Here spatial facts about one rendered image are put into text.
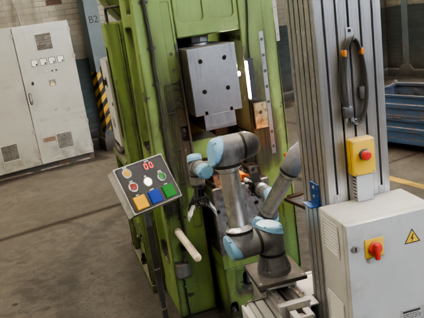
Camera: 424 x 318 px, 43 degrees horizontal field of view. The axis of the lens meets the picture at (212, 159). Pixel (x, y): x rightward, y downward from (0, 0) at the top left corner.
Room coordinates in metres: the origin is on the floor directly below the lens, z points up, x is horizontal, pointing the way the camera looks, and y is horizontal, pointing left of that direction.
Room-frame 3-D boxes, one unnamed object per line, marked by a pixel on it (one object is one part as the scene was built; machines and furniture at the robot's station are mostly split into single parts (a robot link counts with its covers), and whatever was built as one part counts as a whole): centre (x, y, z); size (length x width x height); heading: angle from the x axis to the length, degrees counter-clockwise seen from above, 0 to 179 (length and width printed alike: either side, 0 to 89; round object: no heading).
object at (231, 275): (3.46, -0.08, 0.23); 0.55 x 0.37 x 0.47; 16
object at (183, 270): (3.25, 0.29, 0.36); 0.09 x 0.07 x 0.12; 106
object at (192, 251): (3.05, 0.22, 0.62); 0.44 x 0.05 x 0.05; 16
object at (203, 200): (2.62, 0.09, 1.07); 0.09 x 0.08 x 0.12; 12
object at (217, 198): (3.46, -0.08, 0.69); 0.56 x 0.38 x 0.45; 16
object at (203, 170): (2.54, 0.04, 1.23); 0.11 x 0.11 x 0.08; 20
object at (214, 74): (3.45, -0.07, 1.56); 0.42 x 0.39 x 0.40; 16
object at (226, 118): (3.43, -0.03, 1.32); 0.42 x 0.20 x 0.10; 16
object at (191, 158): (2.62, 0.09, 1.23); 0.09 x 0.08 x 0.11; 20
